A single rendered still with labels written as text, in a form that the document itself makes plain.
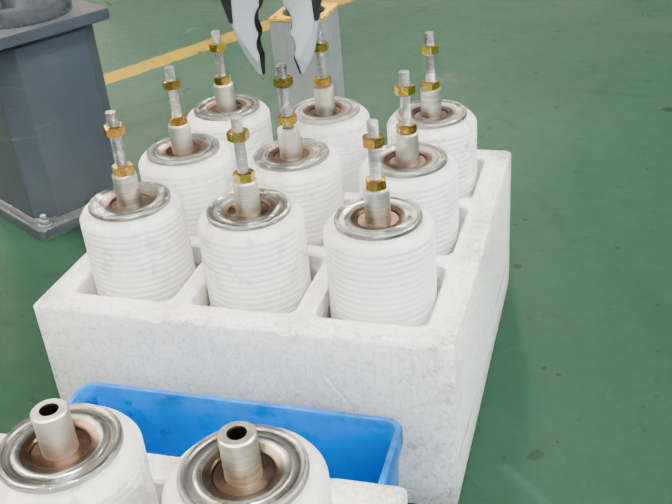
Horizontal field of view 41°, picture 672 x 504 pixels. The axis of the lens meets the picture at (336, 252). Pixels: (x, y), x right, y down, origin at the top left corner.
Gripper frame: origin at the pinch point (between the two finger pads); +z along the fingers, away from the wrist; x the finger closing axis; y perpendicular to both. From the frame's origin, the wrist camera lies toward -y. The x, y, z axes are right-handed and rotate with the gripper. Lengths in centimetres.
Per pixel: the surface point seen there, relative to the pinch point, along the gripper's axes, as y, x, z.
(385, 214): -13.2, -11.1, 8.9
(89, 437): -40.8, 3.8, 9.8
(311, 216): -3.4, -2.4, 14.5
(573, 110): 75, -33, 35
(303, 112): 11.4, 0.9, 9.5
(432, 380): -20.8, -15.3, 20.3
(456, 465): -20.6, -17.1, 29.6
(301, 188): -3.8, -1.8, 11.2
